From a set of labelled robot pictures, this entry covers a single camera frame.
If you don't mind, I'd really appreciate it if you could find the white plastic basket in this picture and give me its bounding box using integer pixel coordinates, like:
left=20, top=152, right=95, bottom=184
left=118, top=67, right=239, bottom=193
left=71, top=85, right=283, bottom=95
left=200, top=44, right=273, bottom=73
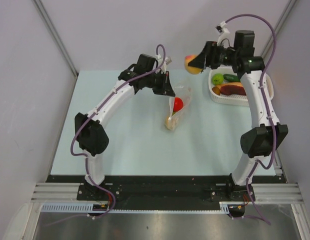
left=207, top=68, right=275, bottom=108

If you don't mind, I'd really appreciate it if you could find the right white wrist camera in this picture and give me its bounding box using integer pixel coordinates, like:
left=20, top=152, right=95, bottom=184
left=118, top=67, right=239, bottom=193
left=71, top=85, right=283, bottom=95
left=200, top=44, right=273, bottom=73
left=215, top=21, right=230, bottom=45

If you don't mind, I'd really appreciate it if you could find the white slotted cable duct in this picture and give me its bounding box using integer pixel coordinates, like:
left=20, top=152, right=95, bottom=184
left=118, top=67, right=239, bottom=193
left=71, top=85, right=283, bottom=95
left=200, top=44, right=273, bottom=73
left=40, top=202, right=230, bottom=215

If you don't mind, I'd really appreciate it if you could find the clear zip top bag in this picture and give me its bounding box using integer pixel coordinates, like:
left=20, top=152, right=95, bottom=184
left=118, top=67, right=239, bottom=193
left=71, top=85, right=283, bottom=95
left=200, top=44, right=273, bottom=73
left=164, top=79, right=193, bottom=131

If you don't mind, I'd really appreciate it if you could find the brown toy kiwi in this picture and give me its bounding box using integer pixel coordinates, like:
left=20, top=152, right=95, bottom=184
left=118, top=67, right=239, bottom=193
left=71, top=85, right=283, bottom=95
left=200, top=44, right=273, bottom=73
left=211, top=86, right=221, bottom=96

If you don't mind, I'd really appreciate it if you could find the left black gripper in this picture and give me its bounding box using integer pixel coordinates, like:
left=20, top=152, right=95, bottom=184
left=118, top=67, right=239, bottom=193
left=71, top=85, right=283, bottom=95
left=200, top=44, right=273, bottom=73
left=144, top=70, right=175, bottom=97

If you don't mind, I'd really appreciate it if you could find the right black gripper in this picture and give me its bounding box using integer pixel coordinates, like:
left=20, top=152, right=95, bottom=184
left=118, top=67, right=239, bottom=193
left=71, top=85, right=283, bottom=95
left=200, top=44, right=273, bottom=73
left=190, top=41, right=240, bottom=70

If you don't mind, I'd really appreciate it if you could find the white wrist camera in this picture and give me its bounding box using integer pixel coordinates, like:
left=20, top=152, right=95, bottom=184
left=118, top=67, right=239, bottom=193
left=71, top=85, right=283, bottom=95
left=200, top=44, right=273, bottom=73
left=155, top=54, right=172, bottom=73
left=215, top=21, right=230, bottom=45

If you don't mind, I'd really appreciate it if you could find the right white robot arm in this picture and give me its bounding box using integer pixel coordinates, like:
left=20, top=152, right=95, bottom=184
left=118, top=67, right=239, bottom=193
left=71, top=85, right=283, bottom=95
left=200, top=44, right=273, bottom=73
left=188, top=30, right=289, bottom=201

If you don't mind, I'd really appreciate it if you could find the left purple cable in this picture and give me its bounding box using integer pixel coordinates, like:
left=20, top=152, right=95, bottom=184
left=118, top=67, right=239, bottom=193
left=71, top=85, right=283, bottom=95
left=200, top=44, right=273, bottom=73
left=70, top=44, right=167, bottom=223

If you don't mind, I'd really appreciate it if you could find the red toy tomato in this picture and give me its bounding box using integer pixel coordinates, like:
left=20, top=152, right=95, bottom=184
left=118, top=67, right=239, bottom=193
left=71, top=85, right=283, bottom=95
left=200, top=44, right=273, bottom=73
left=173, top=97, right=184, bottom=112

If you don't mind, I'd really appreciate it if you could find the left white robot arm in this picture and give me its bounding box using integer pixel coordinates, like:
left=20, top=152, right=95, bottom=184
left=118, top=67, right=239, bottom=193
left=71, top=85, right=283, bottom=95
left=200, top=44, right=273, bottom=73
left=73, top=54, right=176, bottom=200

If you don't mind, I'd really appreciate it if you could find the dark green toy cucumber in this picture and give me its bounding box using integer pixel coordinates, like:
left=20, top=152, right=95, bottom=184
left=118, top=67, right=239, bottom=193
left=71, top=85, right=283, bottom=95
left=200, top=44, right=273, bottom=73
left=223, top=74, right=241, bottom=83

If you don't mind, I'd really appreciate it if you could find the green toy apple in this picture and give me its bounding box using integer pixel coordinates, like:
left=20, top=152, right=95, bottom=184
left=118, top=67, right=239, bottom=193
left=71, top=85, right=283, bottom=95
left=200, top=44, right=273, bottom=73
left=211, top=73, right=224, bottom=86

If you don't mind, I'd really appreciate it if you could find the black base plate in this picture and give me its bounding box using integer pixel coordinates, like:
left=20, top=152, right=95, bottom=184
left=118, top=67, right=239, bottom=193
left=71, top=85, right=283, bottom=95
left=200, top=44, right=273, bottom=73
left=45, top=174, right=287, bottom=211

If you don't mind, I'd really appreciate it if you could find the aluminium frame rail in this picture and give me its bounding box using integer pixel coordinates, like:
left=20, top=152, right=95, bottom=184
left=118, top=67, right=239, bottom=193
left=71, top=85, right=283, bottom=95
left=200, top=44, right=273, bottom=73
left=31, top=183, right=304, bottom=204

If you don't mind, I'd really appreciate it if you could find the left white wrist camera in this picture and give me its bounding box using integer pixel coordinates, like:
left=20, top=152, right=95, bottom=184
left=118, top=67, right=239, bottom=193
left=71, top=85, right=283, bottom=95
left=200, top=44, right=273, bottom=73
left=155, top=54, right=172, bottom=73

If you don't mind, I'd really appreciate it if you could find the pink yellow toy peach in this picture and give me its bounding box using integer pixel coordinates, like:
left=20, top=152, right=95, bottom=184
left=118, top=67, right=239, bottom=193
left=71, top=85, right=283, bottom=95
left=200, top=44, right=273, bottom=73
left=183, top=53, right=204, bottom=75

